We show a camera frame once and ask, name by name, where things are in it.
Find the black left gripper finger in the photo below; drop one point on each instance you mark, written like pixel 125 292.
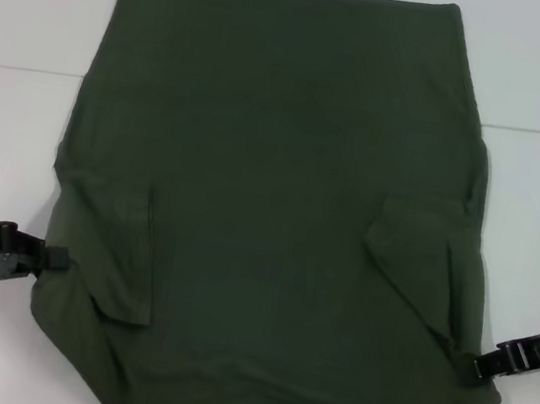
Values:
pixel 40 247
pixel 43 264

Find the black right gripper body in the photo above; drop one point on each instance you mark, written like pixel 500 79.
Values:
pixel 534 349

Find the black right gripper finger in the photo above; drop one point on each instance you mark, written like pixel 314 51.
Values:
pixel 470 377
pixel 489 368

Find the dark green shirt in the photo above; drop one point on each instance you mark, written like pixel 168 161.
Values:
pixel 260 201

